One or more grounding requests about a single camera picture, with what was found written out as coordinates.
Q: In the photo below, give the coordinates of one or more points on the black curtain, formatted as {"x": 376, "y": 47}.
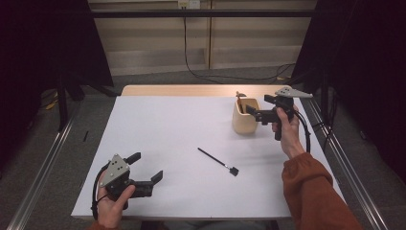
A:
{"x": 367, "y": 64}
{"x": 41, "y": 41}

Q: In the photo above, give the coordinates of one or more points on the black pencil with orange end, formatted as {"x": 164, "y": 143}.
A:
{"x": 240, "y": 107}

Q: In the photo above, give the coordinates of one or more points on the beige square pen holder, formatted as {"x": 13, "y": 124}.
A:
{"x": 242, "y": 123}

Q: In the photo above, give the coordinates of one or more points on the white wall socket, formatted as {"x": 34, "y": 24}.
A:
{"x": 189, "y": 4}

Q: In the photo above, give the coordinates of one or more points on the white table cover sheet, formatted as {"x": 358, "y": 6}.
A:
{"x": 191, "y": 127}

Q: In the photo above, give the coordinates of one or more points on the small black stick on floor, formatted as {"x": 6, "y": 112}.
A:
{"x": 85, "y": 136}

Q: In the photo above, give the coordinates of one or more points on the black brush with square head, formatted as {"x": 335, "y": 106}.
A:
{"x": 234, "y": 171}

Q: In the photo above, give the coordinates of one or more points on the black horizontal frame bar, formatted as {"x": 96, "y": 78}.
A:
{"x": 198, "y": 13}

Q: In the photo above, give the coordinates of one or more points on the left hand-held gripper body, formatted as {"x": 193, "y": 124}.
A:
{"x": 116, "y": 169}

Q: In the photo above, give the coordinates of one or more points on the person's left hand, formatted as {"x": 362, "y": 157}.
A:
{"x": 110, "y": 212}

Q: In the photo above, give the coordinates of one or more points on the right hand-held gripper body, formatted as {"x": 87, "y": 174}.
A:
{"x": 284, "y": 102}

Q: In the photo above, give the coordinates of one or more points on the black metal stand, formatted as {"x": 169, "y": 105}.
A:
{"x": 62, "y": 105}
{"x": 325, "y": 96}

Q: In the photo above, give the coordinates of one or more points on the person's right hand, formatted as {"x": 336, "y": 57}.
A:
{"x": 291, "y": 137}

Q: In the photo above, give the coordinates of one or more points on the aluminium floor rail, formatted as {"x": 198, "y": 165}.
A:
{"x": 41, "y": 172}
{"x": 364, "y": 199}

